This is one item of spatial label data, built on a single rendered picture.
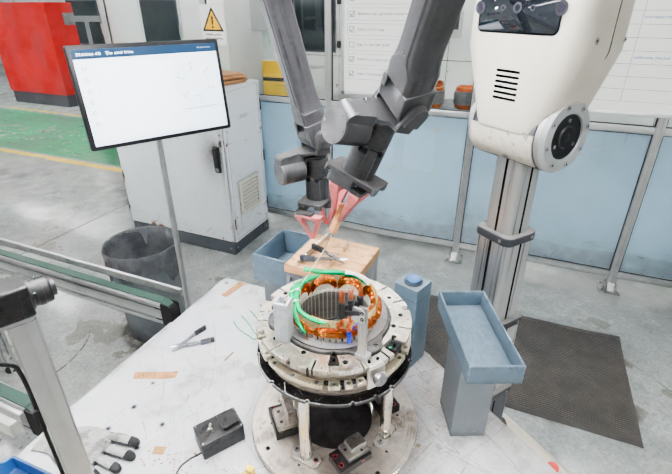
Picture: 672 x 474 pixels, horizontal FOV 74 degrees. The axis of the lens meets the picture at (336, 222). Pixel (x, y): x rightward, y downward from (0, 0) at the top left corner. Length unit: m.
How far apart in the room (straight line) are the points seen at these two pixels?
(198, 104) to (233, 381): 1.03
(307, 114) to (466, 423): 0.78
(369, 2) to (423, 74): 2.42
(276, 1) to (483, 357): 0.82
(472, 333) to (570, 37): 0.62
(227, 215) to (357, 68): 1.36
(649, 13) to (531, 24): 1.97
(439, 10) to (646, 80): 2.43
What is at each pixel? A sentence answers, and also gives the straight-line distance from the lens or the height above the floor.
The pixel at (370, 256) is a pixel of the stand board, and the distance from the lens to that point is 1.21.
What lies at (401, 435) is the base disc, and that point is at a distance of 1.13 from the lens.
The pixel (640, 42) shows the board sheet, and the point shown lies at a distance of 2.94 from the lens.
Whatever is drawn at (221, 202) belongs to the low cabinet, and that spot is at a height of 0.42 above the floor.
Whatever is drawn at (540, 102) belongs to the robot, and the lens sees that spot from 0.98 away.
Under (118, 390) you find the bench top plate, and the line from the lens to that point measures 1.35.
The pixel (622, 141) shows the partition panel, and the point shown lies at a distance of 3.07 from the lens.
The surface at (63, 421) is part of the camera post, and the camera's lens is 0.73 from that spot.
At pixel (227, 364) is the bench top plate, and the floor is 0.78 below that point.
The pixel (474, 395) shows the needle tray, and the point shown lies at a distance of 1.09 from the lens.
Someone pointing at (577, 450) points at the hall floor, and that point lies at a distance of 2.32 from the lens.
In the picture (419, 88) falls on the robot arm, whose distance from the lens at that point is 0.67.
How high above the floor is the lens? 1.68
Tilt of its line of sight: 26 degrees down
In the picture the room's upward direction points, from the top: straight up
